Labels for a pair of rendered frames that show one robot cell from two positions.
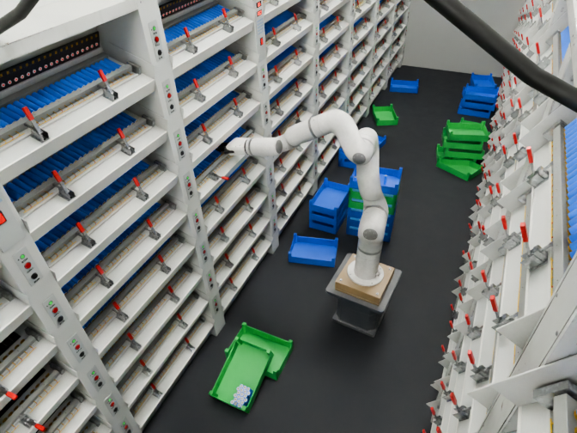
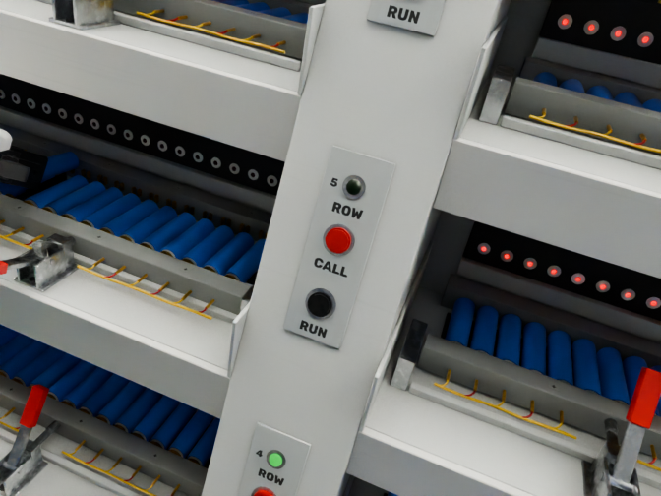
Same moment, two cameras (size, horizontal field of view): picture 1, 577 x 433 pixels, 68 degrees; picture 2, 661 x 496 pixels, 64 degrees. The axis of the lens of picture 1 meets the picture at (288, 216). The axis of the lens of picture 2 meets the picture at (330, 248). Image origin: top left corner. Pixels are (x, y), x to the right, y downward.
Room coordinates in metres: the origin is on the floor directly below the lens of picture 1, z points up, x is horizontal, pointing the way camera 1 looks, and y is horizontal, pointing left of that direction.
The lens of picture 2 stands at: (2.01, -0.22, 1.08)
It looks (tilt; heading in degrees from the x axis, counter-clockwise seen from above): 14 degrees down; 76
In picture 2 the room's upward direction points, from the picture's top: 16 degrees clockwise
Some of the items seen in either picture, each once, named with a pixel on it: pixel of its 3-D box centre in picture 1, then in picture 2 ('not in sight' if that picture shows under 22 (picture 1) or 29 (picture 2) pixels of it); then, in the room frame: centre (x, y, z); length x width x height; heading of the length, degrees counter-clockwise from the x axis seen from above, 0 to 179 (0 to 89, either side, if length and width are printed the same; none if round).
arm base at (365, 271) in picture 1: (367, 260); not in sight; (1.54, -0.39, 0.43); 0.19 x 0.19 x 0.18
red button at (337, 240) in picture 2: not in sight; (338, 239); (2.09, 0.09, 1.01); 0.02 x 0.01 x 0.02; 153
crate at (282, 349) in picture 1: (259, 350); not in sight; (1.30, 0.18, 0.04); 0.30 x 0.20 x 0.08; 63
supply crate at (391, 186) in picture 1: (375, 177); not in sight; (2.26, -0.57, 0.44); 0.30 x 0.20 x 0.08; 70
